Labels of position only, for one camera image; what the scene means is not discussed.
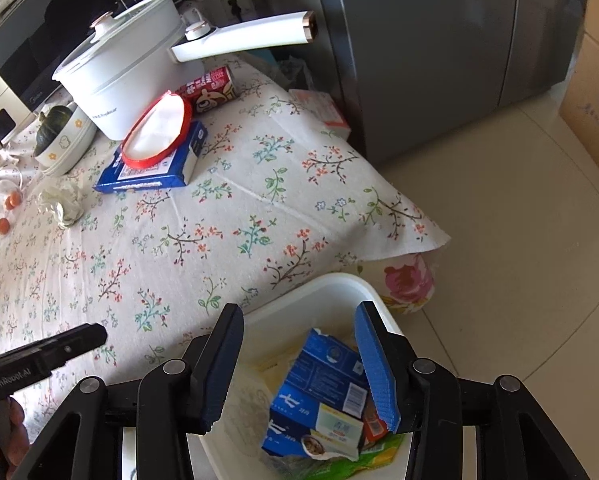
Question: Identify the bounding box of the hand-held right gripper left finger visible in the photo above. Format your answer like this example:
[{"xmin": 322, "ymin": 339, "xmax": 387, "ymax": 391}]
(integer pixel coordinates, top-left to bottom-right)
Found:
[{"xmin": 16, "ymin": 303, "xmax": 245, "ymax": 480}]

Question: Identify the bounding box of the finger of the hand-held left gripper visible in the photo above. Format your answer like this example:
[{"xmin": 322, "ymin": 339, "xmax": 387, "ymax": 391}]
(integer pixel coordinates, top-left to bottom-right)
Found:
[{"xmin": 34, "ymin": 323, "xmax": 108, "ymax": 370}]

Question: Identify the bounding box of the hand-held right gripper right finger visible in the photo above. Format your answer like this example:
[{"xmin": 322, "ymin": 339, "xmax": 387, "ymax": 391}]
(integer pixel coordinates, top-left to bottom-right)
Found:
[{"xmin": 353, "ymin": 301, "xmax": 591, "ymax": 480}]

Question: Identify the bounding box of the blue orange snack box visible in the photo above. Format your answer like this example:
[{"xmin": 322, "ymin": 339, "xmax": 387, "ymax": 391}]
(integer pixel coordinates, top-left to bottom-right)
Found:
[{"xmin": 262, "ymin": 329, "xmax": 387, "ymax": 461}]

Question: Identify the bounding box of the white plastic bin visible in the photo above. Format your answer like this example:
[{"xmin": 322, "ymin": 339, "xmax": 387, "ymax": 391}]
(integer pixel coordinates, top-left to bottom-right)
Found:
[{"xmin": 186, "ymin": 272, "xmax": 415, "ymax": 480}]

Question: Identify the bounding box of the green snack packet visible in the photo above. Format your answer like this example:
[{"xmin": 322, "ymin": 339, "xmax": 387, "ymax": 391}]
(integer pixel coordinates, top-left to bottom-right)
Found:
[{"xmin": 279, "ymin": 432, "xmax": 406, "ymax": 480}]

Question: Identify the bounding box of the person's left hand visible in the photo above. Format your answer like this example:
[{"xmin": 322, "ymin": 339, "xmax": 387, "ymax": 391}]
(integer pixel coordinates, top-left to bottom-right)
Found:
[{"xmin": 0, "ymin": 394, "xmax": 32, "ymax": 465}]

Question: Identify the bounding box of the pink rose printed cloth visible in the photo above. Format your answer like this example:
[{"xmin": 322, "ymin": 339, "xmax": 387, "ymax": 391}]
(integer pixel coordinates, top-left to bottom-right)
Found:
[{"xmin": 357, "ymin": 252, "xmax": 437, "ymax": 314}]

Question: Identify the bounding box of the crumpled tissue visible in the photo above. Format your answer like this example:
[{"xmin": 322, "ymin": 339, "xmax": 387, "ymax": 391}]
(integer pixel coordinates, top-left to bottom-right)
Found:
[{"xmin": 36, "ymin": 180, "xmax": 85, "ymax": 228}]

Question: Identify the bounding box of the floral tablecloth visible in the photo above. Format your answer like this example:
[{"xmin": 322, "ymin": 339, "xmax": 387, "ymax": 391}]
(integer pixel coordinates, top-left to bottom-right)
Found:
[{"xmin": 0, "ymin": 52, "xmax": 453, "ymax": 401}]

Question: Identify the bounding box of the white bowl with flower print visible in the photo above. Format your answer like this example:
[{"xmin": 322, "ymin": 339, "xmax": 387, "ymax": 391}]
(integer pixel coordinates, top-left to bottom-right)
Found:
[{"xmin": 33, "ymin": 104, "xmax": 98, "ymax": 167}]

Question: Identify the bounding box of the dark green squash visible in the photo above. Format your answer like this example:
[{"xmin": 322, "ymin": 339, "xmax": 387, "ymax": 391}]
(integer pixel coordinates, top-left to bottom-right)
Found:
[{"xmin": 33, "ymin": 102, "xmax": 73, "ymax": 157}]

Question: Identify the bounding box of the blue white box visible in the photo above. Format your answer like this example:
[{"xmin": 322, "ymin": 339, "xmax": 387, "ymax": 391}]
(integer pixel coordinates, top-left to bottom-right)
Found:
[{"xmin": 93, "ymin": 120, "xmax": 208, "ymax": 194}]

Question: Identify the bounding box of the white lid with red rim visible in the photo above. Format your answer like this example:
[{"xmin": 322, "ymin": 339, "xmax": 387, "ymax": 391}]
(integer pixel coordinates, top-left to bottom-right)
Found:
[{"xmin": 120, "ymin": 90, "xmax": 194, "ymax": 168}]

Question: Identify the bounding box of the white electric pot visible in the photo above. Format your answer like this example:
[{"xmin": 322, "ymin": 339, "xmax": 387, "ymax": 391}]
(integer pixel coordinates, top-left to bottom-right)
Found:
[{"xmin": 52, "ymin": 10, "xmax": 320, "ymax": 142}]

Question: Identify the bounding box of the pink white box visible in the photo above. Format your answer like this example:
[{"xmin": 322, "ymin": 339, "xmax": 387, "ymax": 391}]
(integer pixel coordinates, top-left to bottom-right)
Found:
[{"xmin": 288, "ymin": 89, "xmax": 353, "ymax": 141}]

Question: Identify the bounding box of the red snack tube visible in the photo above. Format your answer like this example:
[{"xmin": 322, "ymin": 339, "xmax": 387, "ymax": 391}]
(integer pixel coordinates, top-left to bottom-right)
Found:
[{"xmin": 174, "ymin": 65, "xmax": 237, "ymax": 116}]

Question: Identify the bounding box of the black microwave oven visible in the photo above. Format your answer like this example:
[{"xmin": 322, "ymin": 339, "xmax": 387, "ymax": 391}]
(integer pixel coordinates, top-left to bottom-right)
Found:
[{"xmin": 0, "ymin": 0, "xmax": 190, "ymax": 113}]

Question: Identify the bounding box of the clear plastic bag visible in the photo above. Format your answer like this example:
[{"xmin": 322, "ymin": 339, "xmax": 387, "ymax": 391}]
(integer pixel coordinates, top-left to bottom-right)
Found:
[{"xmin": 249, "ymin": 52, "xmax": 313, "ymax": 92}]

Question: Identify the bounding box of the grey refrigerator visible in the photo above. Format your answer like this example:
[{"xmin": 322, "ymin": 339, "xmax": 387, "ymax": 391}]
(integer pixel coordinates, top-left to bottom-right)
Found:
[{"xmin": 309, "ymin": 0, "xmax": 587, "ymax": 166}]

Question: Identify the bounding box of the white pot lid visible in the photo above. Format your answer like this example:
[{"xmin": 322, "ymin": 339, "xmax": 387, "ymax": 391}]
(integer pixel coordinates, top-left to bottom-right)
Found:
[{"xmin": 53, "ymin": 0, "xmax": 176, "ymax": 81}]

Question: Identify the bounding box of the wall socket with plug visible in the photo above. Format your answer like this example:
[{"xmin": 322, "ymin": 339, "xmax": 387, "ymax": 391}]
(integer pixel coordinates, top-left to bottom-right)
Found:
[{"xmin": 214, "ymin": 0, "xmax": 252, "ymax": 23}]

